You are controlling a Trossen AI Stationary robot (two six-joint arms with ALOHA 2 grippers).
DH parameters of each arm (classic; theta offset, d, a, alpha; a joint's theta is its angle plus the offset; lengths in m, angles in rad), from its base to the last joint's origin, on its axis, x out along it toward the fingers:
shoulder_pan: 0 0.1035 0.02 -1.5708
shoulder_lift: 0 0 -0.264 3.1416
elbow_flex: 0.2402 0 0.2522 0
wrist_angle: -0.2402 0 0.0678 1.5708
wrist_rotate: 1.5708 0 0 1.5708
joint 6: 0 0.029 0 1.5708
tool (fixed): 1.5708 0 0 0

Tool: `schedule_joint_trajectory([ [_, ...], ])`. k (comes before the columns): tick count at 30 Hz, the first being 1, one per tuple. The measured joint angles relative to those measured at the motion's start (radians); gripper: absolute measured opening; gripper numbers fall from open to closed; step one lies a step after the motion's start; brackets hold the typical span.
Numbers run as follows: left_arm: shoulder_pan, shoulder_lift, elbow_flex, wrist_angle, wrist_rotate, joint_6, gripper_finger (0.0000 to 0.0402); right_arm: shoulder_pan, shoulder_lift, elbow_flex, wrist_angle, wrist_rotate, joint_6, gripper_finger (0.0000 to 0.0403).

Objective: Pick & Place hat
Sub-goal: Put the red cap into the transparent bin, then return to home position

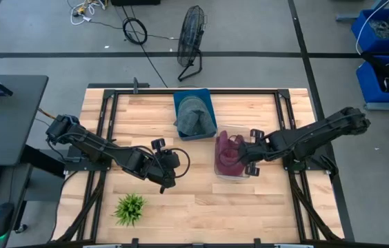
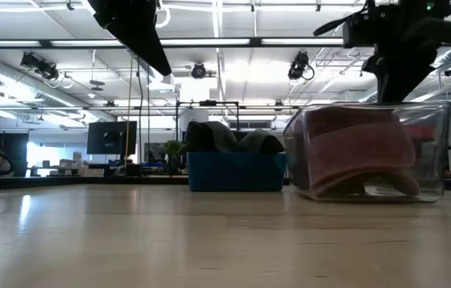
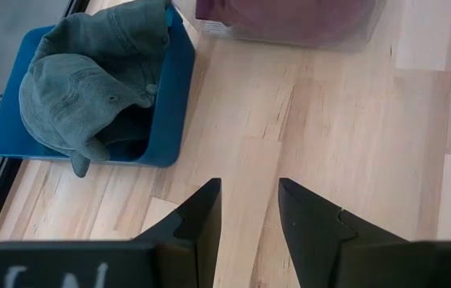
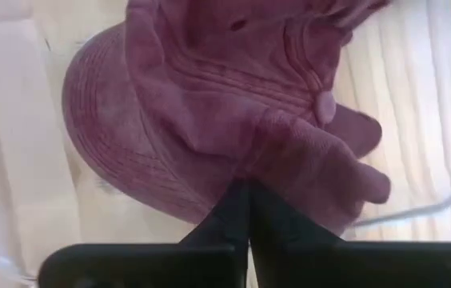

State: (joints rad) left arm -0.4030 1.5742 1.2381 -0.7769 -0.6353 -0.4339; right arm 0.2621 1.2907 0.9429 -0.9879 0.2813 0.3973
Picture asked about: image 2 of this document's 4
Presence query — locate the clear plastic container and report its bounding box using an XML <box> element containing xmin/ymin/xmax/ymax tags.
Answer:
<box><xmin>283</xmin><ymin>100</ymin><xmax>451</xmax><ymax>204</ymax></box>

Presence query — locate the black aluminium rig frame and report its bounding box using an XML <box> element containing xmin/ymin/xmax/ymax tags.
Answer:
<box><xmin>0</xmin><ymin>174</ymin><xmax>451</xmax><ymax>193</ymax></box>

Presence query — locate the maroon knit hat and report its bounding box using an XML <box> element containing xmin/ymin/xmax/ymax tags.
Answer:
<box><xmin>303</xmin><ymin>106</ymin><xmax>401</xmax><ymax>139</ymax></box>
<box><xmin>307</xmin><ymin>119</ymin><xmax>421</xmax><ymax>198</ymax></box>

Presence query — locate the blue hat bin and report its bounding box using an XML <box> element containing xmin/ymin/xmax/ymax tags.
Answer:
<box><xmin>187</xmin><ymin>151</ymin><xmax>289</xmax><ymax>193</ymax></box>

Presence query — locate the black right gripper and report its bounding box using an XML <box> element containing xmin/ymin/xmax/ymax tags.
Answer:
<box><xmin>343</xmin><ymin>6</ymin><xmax>451</xmax><ymax>104</ymax></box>

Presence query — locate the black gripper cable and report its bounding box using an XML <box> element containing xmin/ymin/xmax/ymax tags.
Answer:
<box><xmin>313</xmin><ymin>14</ymin><xmax>346</xmax><ymax>37</ymax></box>

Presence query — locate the dark green knit hat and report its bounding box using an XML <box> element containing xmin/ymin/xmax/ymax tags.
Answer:
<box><xmin>184</xmin><ymin>121</ymin><xmax>241</xmax><ymax>154</ymax></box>

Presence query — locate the black room monitor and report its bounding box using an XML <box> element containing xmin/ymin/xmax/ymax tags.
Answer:
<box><xmin>86</xmin><ymin>121</ymin><xmax>138</xmax><ymax>156</ymax></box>

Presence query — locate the black metal frame stand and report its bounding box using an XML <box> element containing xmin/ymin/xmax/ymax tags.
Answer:
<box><xmin>175</xmin><ymin>99</ymin><xmax>241</xmax><ymax>141</ymax></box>

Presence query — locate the black overhead frame beam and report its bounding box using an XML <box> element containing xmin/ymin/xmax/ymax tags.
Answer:
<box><xmin>0</xmin><ymin>38</ymin><xmax>451</xmax><ymax>50</ymax></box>

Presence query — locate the grey-green knit hat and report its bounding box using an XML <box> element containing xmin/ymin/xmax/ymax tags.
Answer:
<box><xmin>236</xmin><ymin>129</ymin><xmax>286</xmax><ymax>154</ymax></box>

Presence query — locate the small leafy potted plant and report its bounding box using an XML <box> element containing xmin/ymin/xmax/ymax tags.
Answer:
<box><xmin>162</xmin><ymin>139</ymin><xmax>190</xmax><ymax>177</ymax></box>

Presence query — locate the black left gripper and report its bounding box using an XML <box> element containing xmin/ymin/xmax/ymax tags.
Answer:
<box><xmin>87</xmin><ymin>0</ymin><xmax>173</xmax><ymax>77</ymax></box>

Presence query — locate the silver ventilation duct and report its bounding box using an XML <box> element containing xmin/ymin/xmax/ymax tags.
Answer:
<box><xmin>0</xmin><ymin>50</ymin><xmax>118</xmax><ymax>123</ymax></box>

